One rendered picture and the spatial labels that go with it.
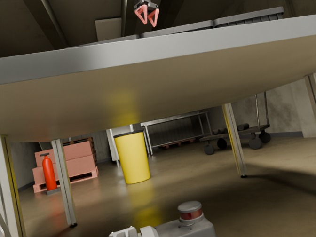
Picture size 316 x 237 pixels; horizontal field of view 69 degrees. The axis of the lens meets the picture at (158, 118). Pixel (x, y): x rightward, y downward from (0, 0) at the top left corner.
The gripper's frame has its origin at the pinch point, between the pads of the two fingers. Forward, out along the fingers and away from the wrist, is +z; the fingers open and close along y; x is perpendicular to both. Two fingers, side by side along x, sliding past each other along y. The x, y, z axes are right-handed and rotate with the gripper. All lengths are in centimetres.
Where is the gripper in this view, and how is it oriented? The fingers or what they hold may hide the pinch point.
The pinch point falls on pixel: (150, 23)
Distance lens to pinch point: 119.5
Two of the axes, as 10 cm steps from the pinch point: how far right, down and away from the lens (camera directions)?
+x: 7.1, -2.1, -6.7
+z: 2.3, 9.7, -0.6
